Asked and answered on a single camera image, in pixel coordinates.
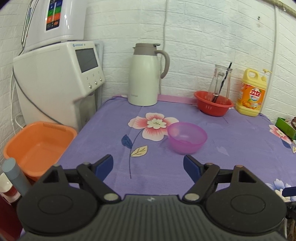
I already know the red plastic basket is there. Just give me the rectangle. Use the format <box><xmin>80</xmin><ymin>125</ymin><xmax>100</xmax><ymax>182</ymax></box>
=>
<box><xmin>194</xmin><ymin>90</ymin><xmax>234</xmax><ymax>117</ymax></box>

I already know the orange plastic basin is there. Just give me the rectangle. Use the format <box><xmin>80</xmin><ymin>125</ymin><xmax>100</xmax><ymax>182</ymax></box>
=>
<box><xmin>3</xmin><ymin>121</ymin><xmax>77</xmax><ymax>181</ymax></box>

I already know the green box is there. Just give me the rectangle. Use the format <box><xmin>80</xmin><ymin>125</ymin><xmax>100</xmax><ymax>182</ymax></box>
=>
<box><xmin>275</xmin><ymin>117</ymin><xmax>296</xmax><ymax>141</ymax></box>

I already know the yellow dish soap bottle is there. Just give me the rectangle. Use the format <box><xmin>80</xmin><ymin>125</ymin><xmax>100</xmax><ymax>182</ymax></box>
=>
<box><xmin>235</xmin><ymin>68</ymin><xmax>271</xmax><ymax>117</ymax></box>

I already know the white thermos jug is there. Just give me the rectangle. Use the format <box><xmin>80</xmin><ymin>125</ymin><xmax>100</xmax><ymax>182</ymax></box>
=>
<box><xmin>128</xmin><ymin>43</ymin><xmax>170</xmax><ymax>106</ymax></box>

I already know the white water dispenser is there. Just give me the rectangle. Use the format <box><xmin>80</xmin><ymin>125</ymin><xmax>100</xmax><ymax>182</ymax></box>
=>
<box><xmin>13</xmin><ymin>41</ymin><xmax>105</xmax><ymax>132</ymax></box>

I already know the purple floral tablecloth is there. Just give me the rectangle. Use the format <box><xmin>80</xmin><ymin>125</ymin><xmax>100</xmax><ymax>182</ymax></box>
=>
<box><xmin>58</xmin><ymin>97</ymin><xmax>295</xmax><ymax>196</ymax></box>

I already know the grey blue cylinder bottle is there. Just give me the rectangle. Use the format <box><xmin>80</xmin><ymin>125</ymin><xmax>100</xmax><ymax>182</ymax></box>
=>
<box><xmin>2</xmin><ymin>158</ymin><xmax>31</xmax><ymax>196</ymax></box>

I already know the purple plastic bowl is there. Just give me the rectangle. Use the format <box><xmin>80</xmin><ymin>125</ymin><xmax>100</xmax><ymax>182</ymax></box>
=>
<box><xmin>168</xmin><ymin>122</ymin><xmax>208</xmax><ymax>155</ymax></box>

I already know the white water purifier unit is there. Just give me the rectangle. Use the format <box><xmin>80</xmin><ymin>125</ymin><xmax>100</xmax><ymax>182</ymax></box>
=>
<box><xmin>21</xmin><ymin>0</ymin><xmax>87</xmax><ymax>52</ymax></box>

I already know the black straw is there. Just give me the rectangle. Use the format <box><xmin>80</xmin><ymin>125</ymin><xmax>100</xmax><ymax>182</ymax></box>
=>
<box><xmin>212</xmin><ymin>62</ymin><xmax>232</xmax><ymax>102</ymax></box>

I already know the clear glass jar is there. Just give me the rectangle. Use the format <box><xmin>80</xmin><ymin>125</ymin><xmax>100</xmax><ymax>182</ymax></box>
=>
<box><xmin>208</xmin><ymin>65</ymin><xmax>232</xmax><ymax>101</ymax></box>

